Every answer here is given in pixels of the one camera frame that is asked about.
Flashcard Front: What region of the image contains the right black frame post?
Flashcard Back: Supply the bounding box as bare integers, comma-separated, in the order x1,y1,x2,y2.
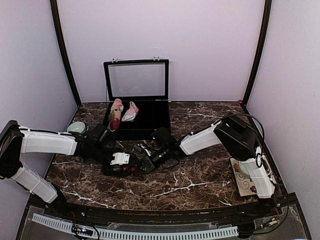
241,0,272,109

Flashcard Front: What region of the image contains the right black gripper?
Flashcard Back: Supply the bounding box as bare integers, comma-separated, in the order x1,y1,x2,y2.
135,146,171,177

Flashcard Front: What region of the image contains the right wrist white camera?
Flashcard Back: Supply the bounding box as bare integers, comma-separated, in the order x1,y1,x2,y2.
138,143,152,156

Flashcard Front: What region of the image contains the floral patterned mat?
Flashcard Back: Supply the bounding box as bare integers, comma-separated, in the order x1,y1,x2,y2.
230,158,257,198

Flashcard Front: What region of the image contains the pink patterned sock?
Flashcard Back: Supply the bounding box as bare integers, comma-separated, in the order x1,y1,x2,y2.
121,101,139,122

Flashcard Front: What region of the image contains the left black frame post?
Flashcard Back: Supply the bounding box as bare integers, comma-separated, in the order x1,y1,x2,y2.
49,0,82,108

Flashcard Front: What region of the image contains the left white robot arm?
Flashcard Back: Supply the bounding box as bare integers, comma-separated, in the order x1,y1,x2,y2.
0,120,123,218

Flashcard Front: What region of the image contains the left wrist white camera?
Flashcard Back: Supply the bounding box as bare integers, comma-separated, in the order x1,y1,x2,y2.
110,152,130,166

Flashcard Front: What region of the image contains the pale green bowl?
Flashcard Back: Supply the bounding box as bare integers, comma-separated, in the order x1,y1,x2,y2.
238,161,250,179
66,121,87,134

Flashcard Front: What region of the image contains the black display box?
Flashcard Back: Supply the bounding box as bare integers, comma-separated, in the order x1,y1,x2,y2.
103,59,171,141

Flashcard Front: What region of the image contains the black front rail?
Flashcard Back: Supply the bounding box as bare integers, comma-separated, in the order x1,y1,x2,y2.
23,193,304,226

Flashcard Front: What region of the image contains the rolled pink sock in box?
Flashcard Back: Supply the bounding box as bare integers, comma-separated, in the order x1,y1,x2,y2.
107,98,124,130

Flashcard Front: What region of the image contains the black argyle sock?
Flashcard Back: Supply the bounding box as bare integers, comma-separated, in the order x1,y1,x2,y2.
118,164,137,177

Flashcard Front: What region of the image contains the wrist white camera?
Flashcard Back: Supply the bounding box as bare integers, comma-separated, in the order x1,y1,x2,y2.
138,143,152,156
110,152,130,166

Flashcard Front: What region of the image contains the black frame post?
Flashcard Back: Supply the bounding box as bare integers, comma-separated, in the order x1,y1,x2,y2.
49,0,82,108
241,0,272,109

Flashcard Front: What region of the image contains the white slotted cable duct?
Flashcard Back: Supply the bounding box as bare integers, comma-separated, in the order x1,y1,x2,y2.
31,213,239,240

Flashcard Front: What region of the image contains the small circuit board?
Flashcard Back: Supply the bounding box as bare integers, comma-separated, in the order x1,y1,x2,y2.
71,225,93,236

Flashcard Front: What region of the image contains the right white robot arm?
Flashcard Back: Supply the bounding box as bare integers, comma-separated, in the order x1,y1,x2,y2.
135,111,276,217

